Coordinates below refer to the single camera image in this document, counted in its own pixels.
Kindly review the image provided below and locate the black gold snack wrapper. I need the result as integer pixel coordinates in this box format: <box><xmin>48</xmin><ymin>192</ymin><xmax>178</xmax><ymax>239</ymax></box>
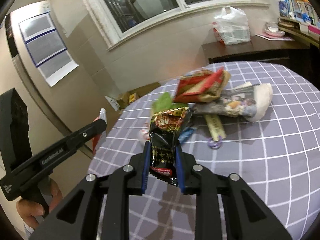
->
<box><xmin>149</xmin><ymin>106</ymin><xmax>192</xmax><ymax>186</ymax></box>

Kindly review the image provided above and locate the red brown paper bag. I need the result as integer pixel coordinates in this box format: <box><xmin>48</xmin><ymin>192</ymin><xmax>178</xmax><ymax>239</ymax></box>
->
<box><xmin>173</xmin><ymin>67</ymin><xmax>231</xmax><ymax>103</ymax></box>

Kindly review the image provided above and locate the person's left hand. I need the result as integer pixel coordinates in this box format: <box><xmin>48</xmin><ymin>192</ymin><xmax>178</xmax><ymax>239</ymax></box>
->
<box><xmin>16</xmin><ymin>179</ymin><xmax>62</xmax><ymax>229</ymax></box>

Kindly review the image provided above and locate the yellow stick packet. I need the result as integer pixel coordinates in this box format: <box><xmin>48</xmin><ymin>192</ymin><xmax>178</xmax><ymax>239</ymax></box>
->
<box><xmin>204</xmin><ymin>114</ymin><xmax>226</xmax><ymax>141</ymax></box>

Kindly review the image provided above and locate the grey checkered tablecloth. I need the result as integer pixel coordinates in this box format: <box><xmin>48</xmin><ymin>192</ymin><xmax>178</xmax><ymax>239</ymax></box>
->
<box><xmin>87</xmin><ymin>61</ymin><xmax>320</xmax><ymax>240</ymax></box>

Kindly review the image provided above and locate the red cardboard box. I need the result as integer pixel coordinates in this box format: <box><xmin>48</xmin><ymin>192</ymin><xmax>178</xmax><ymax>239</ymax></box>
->
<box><xmin>105</xmin><ymin>82</ymin><xmax>161</xmax><ymax>111</ymax></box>

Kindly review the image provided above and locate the yellow small carton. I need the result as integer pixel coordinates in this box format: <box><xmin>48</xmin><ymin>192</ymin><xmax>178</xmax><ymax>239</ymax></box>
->
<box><xmin>129</xmin><ymin>93</ymin><xmax>139</xmax><ymax>104</ymax></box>

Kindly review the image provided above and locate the green paper bag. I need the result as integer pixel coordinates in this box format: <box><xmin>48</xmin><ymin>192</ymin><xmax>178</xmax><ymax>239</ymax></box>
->
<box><xmin>151</xmin><ymin>92</ymin><xmax>188</xmax><ymax>115</ymax></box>

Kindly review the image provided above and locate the silver refrigerator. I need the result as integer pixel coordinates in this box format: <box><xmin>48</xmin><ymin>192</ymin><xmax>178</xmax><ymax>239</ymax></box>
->
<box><xmin>0</xmin><ymin>0</ymin><xmax>121</xmax><ymax>240</ymax></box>

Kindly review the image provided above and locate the grey printed plastic bag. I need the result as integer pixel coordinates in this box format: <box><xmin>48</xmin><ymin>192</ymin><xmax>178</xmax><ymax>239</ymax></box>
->
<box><xmin>193</xmin><ymin>82</ymin><xmax>273</xmax><ymax>122</ymax></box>

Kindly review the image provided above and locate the dark wooden sideboard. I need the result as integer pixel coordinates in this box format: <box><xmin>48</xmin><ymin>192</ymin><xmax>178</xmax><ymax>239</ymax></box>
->
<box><xmin>202</xmin><ymin>36</ymin><xmax>319</xmax><ymax>68</ymax></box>

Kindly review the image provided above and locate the white poster on refrigerator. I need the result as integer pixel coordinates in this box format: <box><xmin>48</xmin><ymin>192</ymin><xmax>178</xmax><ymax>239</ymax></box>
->
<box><xmin>17</xmin><ymin>1</ymin><xmax>79</xmax><ymax>87</ymax></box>

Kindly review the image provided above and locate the white plastic shopping bag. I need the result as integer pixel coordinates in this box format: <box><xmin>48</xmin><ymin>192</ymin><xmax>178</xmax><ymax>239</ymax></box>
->
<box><xmin>213</xmin><ymin>6</ymin><xmax>251</xmax><ymax>45</ymax></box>

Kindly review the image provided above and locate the white framed window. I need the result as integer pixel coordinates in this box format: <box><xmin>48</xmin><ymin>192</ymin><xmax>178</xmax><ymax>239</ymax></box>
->
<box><xmin>82</xmin><ymin>0</ymin><xmax>269</xmax><ymax>50</ymax></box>

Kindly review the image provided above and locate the wooden desk shelf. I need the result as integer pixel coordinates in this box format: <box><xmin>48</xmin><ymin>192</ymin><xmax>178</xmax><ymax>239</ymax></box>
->
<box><xmin>278</xmin><ymin>0</ymin><xmax>319</xmax><ymax>48</ymax></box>

